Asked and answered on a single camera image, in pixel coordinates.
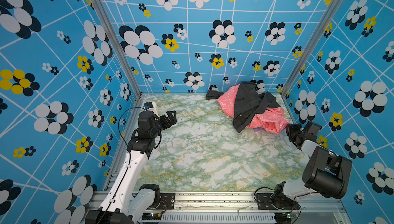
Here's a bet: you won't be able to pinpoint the right corner aluminium post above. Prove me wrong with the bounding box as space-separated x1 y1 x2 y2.
281 0 343 98

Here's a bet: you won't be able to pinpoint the controller board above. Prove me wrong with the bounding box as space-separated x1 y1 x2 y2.
275 213 292 224
142 213 163 221

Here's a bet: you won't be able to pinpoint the dark grey jeans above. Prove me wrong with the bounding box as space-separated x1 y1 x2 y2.
205 81 281 133

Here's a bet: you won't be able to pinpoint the corner aluminium post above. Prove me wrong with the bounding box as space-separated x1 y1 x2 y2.
92 0 142 100
281 0 343 98

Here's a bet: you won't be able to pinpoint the left corner aluminium post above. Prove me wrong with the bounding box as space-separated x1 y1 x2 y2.
92 0 142 100

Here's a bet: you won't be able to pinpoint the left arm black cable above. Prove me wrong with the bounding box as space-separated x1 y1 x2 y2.
117 106 145 151

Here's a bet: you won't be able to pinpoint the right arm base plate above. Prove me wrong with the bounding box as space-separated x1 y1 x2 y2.
254 193 301 211

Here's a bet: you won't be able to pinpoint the left controller board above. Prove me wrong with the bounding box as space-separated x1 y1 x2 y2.
142 213 163 221

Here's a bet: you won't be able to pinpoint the purple cloth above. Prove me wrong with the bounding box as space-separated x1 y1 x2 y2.
253 127 264 132

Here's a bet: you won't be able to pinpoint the right controller board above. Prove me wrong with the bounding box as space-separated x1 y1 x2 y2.
275 213 292 224

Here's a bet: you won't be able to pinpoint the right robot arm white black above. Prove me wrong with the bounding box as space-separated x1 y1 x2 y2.
271 121 353 209

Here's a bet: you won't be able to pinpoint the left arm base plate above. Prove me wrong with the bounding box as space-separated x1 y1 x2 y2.
148 193 175 211

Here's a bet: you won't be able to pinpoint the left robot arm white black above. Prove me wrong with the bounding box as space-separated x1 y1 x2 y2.
85 108 177 224

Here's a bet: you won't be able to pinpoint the pink printed cloth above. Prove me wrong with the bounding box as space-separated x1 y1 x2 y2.
216 84 290 134

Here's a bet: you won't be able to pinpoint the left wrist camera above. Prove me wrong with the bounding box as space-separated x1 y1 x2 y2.
144 101 159 116

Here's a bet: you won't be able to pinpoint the aluminium front rail frame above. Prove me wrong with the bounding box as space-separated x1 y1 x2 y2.
137 192 351 224

